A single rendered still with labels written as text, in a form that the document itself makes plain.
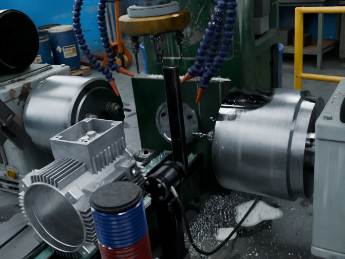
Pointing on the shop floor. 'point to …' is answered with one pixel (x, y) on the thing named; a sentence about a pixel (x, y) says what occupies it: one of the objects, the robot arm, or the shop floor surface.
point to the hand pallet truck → (125, 59)
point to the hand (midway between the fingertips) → (4, 132)
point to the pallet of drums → (60, 48)
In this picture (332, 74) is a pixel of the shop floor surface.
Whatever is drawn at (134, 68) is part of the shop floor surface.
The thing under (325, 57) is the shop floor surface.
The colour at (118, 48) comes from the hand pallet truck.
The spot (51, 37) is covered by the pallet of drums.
